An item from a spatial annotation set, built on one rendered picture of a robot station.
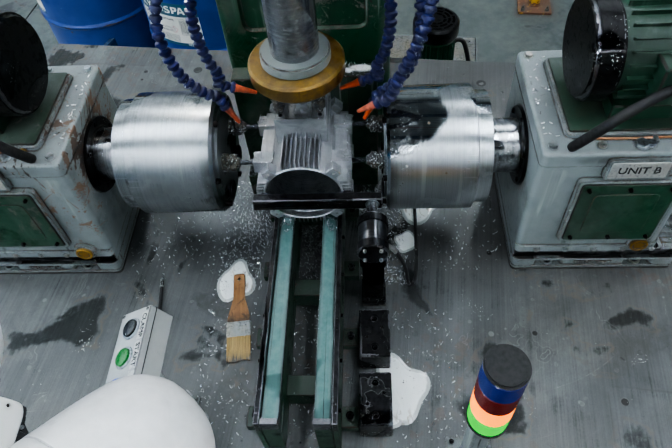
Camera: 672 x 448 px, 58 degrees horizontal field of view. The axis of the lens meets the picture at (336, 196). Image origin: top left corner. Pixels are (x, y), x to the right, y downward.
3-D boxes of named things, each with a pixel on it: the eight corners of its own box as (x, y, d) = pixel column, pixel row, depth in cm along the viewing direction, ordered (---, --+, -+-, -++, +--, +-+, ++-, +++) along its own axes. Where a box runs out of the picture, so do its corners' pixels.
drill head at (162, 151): (109, 151, 145) (67, 69, 126) (261, 147, 143) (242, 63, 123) (79, 237, 130) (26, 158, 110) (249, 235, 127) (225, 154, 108)
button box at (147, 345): (145, 326, 106) (121, 313, 102) (174, 315, 102) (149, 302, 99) (121, 426, 95) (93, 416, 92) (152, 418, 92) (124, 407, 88)
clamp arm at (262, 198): (382, 198, 121) (255, 200, 122) (382, 188, 118) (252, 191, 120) (382, 212, 118) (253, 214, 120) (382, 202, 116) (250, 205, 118)
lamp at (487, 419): (467, 385, 88) (471, 373, 85) (509, 385, 88) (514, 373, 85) (472, 427, 85) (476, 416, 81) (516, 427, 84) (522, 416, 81)
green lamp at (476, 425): (464, 396, 92) (467, 385, 88) (504, 396, 92) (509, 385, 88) (468, 437, 88) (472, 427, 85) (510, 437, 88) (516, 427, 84)
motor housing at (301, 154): (272, 154, 141) (259, 92, 126) (354, 152, 140) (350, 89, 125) (263, 223, 128) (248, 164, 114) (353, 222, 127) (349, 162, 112)
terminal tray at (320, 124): (281, 104, 129) (277, 78, 123) (331, 103, 128) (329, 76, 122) (276, 146, 121) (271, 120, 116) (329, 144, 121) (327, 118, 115)
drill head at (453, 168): (347, 145, 142) (342, 60, 122) (526, 142, 139) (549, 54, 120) (346, 233, 126) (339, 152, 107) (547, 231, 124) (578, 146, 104)
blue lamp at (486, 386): (475, 360, 81) (479, 345, 78) (520, 360, 81) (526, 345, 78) (480, 404, 78) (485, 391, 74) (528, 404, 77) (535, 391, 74)
